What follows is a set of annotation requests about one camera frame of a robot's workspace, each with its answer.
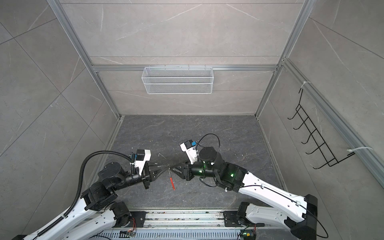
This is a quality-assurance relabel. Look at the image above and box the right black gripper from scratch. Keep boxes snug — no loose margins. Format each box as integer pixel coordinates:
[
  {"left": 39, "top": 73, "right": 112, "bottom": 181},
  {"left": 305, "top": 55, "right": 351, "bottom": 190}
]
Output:
[{"left": 170, "top": 157, "right": 220, "bottom": 181}]

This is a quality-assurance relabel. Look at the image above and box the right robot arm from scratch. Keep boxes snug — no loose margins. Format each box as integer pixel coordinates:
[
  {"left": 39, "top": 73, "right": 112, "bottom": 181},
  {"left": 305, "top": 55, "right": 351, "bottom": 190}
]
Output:
[{"left": 171, "top": 147, "right": 318, "bottom": 240}]

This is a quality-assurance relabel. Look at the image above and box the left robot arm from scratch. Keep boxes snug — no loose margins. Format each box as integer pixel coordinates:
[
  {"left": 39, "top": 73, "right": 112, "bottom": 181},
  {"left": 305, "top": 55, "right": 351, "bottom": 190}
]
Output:
[{"left": 15, "top": 162, "right": 168, "bottom": 240}]

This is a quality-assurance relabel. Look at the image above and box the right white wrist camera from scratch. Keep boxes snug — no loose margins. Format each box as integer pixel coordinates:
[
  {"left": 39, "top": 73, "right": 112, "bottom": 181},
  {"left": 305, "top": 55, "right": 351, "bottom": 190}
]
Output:
[{"left": 180, "top": 140, "right": 198, "bottom": 165}]

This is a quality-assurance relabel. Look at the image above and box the right black camera cable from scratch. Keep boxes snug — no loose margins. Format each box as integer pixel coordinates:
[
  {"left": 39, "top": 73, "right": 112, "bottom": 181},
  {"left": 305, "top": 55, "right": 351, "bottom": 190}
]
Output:
[{"left": 194, "top": 133, "right": 221, "bottom": 157}]

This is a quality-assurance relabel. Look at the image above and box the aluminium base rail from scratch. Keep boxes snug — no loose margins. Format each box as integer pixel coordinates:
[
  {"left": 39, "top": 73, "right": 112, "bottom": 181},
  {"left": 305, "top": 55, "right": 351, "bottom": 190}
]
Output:
[{"left": 93, "top": 209, "right": 295, "bottom": 240}]

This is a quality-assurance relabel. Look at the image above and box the left black corrugated cable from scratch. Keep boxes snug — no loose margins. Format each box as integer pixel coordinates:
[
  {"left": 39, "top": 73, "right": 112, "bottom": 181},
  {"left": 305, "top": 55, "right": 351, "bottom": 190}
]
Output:
[{"left": 35, "top": 150, "right": 134, "bottom": 238}]

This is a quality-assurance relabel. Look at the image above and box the white wire mesh basket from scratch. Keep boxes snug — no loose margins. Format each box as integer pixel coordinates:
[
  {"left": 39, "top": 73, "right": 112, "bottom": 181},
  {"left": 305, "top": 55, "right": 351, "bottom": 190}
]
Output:
[{"left": 142, "top": 67, "right": 214, "bottom": 95}]

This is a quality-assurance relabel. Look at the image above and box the black wire hook rack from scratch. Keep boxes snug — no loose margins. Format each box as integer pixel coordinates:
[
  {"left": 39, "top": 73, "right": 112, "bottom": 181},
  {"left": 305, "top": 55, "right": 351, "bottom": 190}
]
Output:
[{"left": 287, "top": 89, "right": 355, "bottom": 170}]

